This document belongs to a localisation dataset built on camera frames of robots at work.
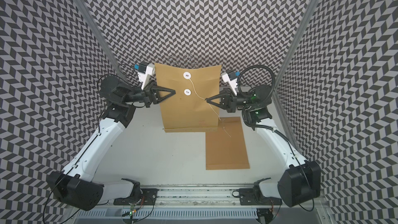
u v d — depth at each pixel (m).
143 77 0.50
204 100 0.56
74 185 0.37
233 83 0.53
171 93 0.54
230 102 0.54
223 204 0.72
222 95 0.54
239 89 0.56
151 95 0.52
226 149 0.94
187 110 0.60
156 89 0.53
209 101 0.56
